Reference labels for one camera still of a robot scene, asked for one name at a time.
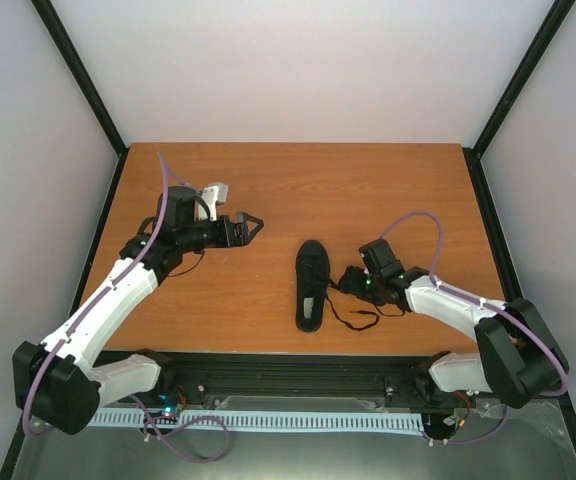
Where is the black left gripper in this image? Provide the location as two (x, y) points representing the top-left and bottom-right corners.
(180, 212), (264, 253)

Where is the black canvas sneaker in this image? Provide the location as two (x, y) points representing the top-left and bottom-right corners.
(295, 240), (330, 333)

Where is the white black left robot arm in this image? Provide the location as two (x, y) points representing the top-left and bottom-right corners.
(12, 182), (264, 436)

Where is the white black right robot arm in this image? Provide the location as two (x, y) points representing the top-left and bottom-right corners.
(337, 239), (569, 409)

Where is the right small wiring board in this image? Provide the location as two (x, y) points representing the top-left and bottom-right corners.
(442, 407), (471, 430)

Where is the green lit controller board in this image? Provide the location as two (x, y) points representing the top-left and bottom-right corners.
(147, 401), (185, 428)

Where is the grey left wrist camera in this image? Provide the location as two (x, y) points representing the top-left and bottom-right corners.
(197, 182), (229, 221)

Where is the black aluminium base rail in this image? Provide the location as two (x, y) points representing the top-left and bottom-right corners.
(137, 352), (469, 412)

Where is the light blue slotted cable duct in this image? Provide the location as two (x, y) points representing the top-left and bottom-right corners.
(88, 408), (424, 436)

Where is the black right frame post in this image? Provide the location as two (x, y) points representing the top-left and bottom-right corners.
(471, 0), (576, 155)

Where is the black frame post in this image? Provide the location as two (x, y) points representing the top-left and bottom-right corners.
(471, 0), (576, 155)
(30, 0), (130, 158)

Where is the black left frame post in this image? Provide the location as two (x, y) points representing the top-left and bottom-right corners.
(30, 0), (130, 158)

